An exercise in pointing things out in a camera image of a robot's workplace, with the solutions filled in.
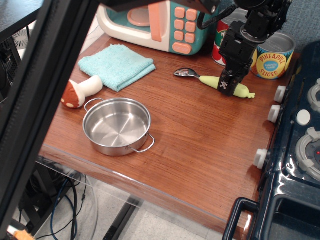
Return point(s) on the white stove knob middle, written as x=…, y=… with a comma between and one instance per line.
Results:
x=274, y=113

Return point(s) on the light blue folded cloth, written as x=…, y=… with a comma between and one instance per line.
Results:
x=117, y=66

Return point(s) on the white stove knob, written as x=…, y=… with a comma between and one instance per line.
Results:
x=274, y=113
x=279, y=94
x=260, y=157

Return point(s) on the black side desk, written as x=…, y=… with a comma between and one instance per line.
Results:
x=16, y=15

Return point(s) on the dark blue toy stove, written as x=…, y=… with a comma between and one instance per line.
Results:
x=288, y=206

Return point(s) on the white stove knob lower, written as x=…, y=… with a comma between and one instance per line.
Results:
x=260, y=157

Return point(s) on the small stainless steel pot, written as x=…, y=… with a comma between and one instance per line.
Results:
x=118, y=126

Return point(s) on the black table leg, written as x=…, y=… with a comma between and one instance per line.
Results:
x=120, y=222

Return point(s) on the tomato sauce can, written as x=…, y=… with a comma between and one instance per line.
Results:
x=239, y=15

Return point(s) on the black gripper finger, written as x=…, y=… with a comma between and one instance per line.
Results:
x=227, y=83

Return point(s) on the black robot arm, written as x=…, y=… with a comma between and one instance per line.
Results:
x=60, y=31

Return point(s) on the white stove knob upper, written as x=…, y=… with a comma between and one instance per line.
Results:
x=279, y=94

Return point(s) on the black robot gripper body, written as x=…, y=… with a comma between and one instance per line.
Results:
x=237, y=52

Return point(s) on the plush brown mushroom toy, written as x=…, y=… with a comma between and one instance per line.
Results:
x=75, y=94

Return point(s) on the spoon with green handle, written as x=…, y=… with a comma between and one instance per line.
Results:
x=241, y=91

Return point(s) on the pineapple slices can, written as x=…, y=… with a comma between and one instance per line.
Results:
x=272, y=59

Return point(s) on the toy microwave teal and cream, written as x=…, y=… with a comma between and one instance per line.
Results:
x=164, y=26

